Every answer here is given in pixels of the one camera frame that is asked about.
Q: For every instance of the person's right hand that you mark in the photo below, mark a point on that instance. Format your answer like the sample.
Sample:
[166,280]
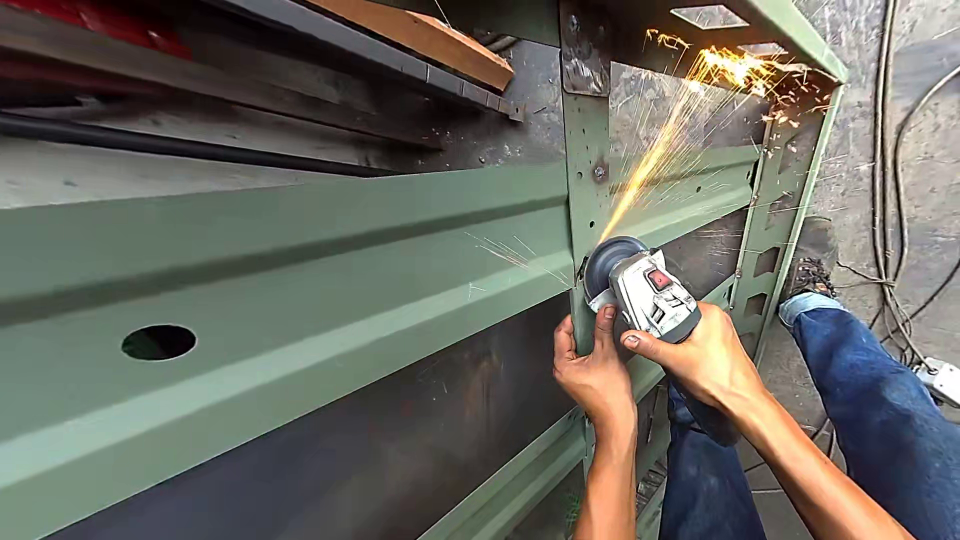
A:
[712,360]

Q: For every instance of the person's left hand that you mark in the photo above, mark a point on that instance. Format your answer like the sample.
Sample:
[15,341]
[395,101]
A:
[600,382]

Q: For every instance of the person's right thumb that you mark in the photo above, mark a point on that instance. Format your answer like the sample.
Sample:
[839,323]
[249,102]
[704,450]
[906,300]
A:
[646,346]

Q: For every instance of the person's left thumb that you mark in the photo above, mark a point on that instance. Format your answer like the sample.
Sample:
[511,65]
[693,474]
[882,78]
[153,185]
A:
[604,328]

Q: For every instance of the person's left fingers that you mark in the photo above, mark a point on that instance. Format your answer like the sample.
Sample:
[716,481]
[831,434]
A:
[564,342]

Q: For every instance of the grey angle grinder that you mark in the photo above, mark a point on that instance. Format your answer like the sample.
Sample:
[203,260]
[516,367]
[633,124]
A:
[637,292]

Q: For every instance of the green metal frame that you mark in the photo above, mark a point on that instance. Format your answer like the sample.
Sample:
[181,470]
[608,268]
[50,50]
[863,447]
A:
[375,300]

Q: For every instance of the person's left forearm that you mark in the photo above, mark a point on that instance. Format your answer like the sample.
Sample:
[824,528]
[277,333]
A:
[611,480]

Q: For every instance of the person's right forearm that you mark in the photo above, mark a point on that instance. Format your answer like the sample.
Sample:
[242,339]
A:
[817,472]

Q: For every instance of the person's legs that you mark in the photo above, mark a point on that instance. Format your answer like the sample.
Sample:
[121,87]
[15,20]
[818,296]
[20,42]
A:
[862,390]

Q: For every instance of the white power socket box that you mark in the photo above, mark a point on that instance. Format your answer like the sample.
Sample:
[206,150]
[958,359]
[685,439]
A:
[941,380]

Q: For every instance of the orange-brown metal beam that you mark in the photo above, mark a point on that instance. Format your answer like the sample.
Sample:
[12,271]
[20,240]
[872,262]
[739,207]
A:
[450,45]

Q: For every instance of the dark notched metal bar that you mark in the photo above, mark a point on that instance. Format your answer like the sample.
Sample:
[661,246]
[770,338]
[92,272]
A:
[405,66]

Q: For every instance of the grey-brown metal beam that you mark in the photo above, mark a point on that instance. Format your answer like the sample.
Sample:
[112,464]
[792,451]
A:
[247,109]

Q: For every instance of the black round pipe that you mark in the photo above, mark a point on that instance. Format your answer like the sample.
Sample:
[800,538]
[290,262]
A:
[172,148]

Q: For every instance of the red metal piece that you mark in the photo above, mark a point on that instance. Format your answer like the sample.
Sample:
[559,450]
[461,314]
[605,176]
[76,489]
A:
[112,21]

